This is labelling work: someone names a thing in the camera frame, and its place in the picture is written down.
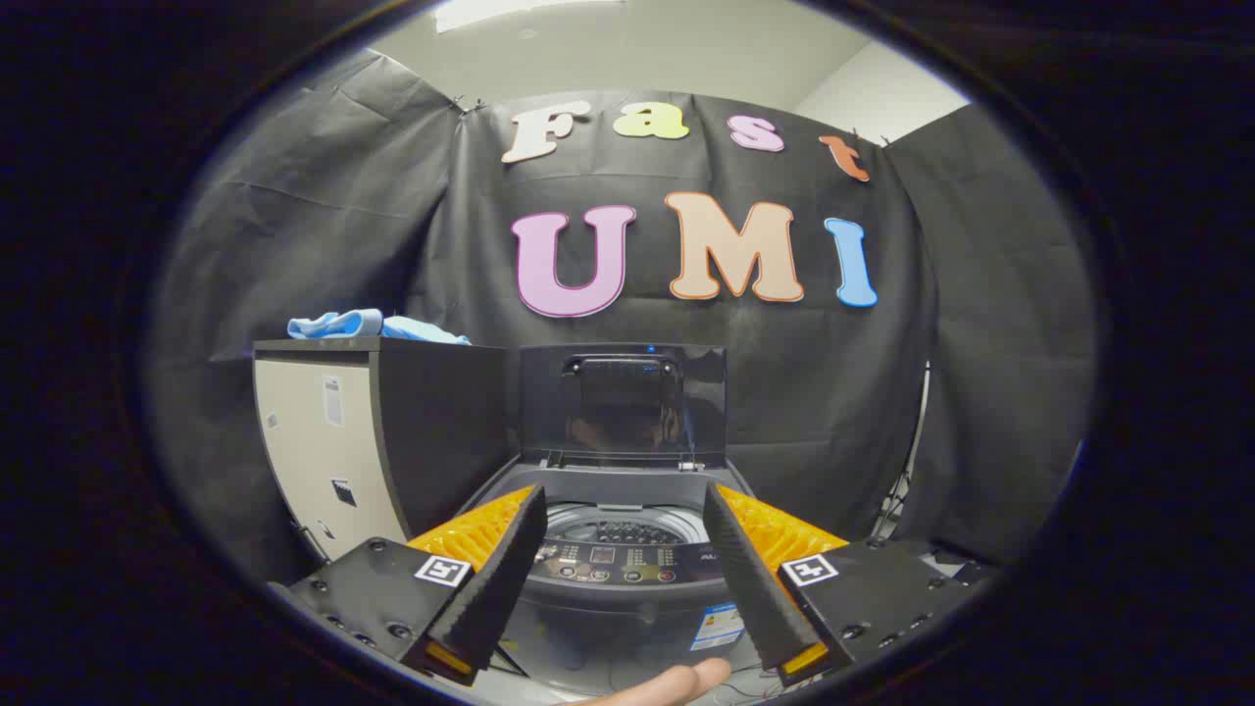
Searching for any grey washing machine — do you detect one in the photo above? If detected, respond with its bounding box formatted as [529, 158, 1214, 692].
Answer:
[431, 461, 785, 702]

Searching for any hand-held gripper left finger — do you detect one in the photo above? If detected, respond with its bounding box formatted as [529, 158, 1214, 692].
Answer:
[270, 483, 548, 687]

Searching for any light blue shirt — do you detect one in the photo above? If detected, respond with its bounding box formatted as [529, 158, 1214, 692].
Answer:
[286, 309, 472, 346]

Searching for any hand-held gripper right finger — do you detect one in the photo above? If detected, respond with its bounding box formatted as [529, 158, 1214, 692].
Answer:
[702, 480, 996, 687]

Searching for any black backdrop cloth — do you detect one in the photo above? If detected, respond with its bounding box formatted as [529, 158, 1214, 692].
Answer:
[147, 49, 1094, 589]

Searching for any metal backdrop stand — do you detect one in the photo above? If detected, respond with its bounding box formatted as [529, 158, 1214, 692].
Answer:
[873, 363, 932, 540]

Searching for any ceiling light panel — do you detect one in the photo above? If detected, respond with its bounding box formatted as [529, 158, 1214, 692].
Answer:
[434, 0, 628, 32]

